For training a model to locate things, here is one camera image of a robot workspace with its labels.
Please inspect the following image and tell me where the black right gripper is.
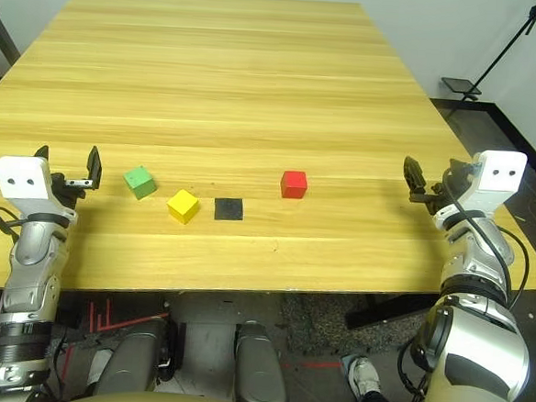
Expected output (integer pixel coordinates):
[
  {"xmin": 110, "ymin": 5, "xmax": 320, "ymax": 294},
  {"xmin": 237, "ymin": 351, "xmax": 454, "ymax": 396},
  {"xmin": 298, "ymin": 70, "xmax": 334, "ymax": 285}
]
[{"xmin": 399, "ymin": 153, "xmax": 475, "ymax": 221}]

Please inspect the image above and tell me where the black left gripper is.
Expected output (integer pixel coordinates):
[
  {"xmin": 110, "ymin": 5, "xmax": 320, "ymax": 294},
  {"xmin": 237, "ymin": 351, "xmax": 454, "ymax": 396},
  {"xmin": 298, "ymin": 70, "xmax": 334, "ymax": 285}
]
[{"xmin": 29, "ymin": 140, "xmax": 106, "ymax": 216}]

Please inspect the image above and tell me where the green wooden block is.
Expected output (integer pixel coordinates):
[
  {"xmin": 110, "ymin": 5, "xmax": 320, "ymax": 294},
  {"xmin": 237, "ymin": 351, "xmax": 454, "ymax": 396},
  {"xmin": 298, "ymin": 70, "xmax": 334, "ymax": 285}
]
[{"xmin": 121, "ymin": 163, "xmax": 157, "ymax": 202}]

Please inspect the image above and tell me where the yellow wooden block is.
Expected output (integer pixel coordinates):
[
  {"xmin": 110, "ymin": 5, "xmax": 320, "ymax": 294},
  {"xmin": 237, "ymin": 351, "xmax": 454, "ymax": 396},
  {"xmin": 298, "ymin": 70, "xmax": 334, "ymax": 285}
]
[{"xmin": 164, "ymin": 187, "xmax": 202, "ymax": 227}]

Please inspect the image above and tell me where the red wooden block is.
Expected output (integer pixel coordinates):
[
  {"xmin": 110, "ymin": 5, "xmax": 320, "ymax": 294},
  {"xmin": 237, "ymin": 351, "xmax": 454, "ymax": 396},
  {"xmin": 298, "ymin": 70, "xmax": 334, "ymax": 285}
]
[{"xmin": 278, "ymin": 169, "xmax": 309, "ymax": 200}]

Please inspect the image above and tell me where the black stand tray plate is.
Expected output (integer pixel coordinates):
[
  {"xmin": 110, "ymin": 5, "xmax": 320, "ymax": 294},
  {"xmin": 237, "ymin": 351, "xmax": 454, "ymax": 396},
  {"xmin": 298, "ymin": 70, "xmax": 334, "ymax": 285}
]
[{"xmin": 440, "ymin": 75, "xmax": 485, "ymax": 98}]

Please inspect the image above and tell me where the black tripod stand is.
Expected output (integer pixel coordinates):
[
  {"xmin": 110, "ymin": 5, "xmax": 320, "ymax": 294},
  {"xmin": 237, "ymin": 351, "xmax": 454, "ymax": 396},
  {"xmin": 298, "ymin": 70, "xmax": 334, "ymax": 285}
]
[{"xmin": 457, "ymin": 0, "xmax": 536, "ymax": 106}]

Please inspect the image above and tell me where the black table foot beam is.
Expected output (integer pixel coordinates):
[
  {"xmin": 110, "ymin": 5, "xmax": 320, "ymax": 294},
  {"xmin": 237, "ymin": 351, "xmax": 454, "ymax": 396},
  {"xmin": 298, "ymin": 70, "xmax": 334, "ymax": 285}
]
[{"xmin": 343, "ymin": 287, "xmax": 442, "ymax": 336}]

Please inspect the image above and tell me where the black square table marker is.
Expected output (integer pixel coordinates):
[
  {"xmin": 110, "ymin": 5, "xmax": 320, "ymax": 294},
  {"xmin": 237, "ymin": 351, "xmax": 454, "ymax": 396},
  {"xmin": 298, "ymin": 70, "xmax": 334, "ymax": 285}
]
[{"xmin": 212, "ymin": 196, "xmax": 246, "ymax": 223}]

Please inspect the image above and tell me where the dark speckled floor mat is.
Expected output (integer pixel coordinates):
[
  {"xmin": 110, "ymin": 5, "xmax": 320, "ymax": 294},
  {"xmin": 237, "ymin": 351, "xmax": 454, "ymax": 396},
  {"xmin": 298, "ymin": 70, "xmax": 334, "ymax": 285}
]
[{"xmin": 274, "ymin": 293, "xmax": 430, "ymax": 365}]

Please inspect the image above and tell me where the grey left robot leg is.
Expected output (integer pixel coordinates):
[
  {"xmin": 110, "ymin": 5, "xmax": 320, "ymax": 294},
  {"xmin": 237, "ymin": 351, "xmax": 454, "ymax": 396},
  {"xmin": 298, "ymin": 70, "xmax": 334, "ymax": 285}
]
[{"xmin": 93, "ymin": 311, "xmax": 181, "ymax": 401}]

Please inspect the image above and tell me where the grey robot leg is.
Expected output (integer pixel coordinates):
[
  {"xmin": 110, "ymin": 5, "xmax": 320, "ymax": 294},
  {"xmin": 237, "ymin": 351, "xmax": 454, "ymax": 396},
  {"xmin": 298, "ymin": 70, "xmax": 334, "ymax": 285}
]
[
  {"xmin": 230, "ymin": 319, "xmax": 296, "ymax": 402},
  {"xmin": 93, "ymin": 311, "xmax": 181, "ymax": 401}
]

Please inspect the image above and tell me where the white sneaker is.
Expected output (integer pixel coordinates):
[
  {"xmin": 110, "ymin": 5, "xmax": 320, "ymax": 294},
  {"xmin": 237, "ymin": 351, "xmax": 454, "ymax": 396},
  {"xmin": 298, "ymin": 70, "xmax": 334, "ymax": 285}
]
[{"xmin": 338, "ymin": 352, "xmax": 385, "ymax": 402}]

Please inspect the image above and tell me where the grey right robot leg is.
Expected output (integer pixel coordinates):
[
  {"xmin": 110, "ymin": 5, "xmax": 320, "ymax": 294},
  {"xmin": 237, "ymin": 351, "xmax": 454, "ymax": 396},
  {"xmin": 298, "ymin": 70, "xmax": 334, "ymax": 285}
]
[{"xmin": 230, "ymin": 319, "xmax": 296, "ymax": 402}]

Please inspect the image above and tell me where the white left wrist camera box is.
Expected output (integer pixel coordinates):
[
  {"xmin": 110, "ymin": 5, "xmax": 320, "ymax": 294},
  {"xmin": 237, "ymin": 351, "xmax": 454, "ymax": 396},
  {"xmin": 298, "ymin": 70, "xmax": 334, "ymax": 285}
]
[{"xmin": 0, "ymin": 154, "xmax": 80, "ymax": 224}]

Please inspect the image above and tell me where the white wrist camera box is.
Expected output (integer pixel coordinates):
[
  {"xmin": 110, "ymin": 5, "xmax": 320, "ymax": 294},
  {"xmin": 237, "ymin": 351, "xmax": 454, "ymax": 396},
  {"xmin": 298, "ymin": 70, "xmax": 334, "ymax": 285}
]
[
  {"xmin": 0, "ymin": 154, "xmax": 80, "ymax": 224},
  {"xmin": 449, "ymin": 147, "xmax": 529, "ymax": 220}
]

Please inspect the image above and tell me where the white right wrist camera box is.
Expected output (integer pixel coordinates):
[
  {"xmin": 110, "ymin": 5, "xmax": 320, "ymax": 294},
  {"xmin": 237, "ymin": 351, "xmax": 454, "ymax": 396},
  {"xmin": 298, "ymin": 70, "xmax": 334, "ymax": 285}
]
[{"xmin": 449, "ymin": 147, "xmax": 529, "ymax": 220}]

